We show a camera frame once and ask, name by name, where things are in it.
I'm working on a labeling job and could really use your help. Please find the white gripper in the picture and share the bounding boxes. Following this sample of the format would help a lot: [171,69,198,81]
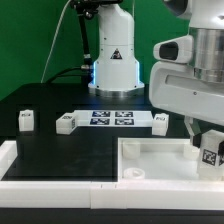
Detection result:
[149,62,224,147]

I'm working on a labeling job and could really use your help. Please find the white square tabletop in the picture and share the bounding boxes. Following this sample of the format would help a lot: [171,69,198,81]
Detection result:
[117,137,224,184]

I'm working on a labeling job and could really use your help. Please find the white U-shaped obstacle fence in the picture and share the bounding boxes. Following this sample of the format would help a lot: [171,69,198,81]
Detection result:
[0,141,224,210]

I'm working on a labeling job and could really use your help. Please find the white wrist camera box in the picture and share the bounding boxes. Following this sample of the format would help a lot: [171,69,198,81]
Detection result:
[153,35,194,64]

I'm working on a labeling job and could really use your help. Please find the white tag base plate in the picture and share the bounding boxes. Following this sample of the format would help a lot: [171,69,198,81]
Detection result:
[74,110,153,127]

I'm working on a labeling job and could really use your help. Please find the black cables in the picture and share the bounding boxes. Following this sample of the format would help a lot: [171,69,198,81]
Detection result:
[45,65,94,85]

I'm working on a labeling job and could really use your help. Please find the white cable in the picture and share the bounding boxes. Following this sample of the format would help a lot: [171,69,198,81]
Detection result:
[40,0,73,84]

